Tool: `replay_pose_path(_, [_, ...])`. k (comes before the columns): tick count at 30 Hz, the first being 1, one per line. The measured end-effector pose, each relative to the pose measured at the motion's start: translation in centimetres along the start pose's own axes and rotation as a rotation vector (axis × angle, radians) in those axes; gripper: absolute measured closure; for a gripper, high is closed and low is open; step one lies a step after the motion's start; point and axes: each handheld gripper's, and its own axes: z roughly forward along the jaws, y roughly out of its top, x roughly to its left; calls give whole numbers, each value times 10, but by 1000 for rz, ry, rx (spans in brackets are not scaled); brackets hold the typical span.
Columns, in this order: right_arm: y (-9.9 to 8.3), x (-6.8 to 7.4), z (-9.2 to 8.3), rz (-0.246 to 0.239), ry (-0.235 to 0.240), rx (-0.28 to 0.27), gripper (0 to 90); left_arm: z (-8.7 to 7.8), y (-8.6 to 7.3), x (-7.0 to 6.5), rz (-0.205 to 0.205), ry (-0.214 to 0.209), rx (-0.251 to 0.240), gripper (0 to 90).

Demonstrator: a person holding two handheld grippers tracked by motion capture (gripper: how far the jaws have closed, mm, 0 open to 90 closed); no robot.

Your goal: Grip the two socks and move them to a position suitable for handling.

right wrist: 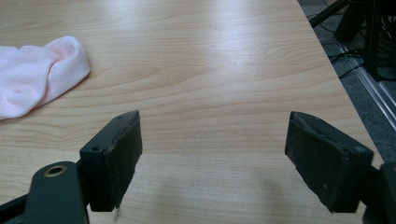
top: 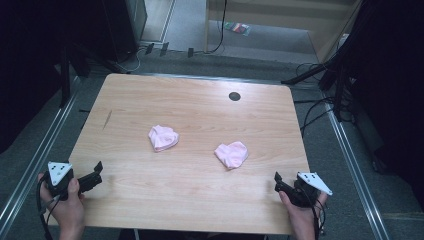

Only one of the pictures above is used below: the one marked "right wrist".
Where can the pink sock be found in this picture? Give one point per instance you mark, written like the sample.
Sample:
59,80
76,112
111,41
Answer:
37,71

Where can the black tripod stand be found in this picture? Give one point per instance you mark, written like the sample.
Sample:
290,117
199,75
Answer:
372,34

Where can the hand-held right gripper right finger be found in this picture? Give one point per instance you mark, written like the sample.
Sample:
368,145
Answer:
323,161

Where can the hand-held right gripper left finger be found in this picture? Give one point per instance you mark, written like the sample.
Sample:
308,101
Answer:
120,161

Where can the metal floor rail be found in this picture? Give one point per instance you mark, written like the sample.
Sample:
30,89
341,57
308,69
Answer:
375,91

